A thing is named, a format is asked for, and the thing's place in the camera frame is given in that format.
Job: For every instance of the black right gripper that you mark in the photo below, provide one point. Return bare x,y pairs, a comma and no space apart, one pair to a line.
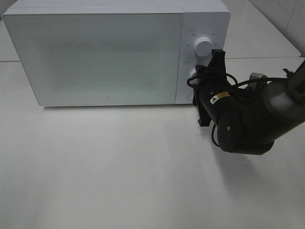
212,90

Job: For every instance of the white microwave knob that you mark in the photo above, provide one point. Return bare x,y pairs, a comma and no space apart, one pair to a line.
203,45
192,75

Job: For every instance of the round white door button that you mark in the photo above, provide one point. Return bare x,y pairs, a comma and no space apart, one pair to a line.
190,95

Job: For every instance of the white microwave door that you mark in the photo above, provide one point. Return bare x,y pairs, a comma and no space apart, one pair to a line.
99,59

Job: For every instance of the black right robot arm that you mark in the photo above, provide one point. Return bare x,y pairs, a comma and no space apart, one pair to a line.
247,117

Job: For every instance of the white microwave oven body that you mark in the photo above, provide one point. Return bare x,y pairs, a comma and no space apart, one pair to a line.
114,52

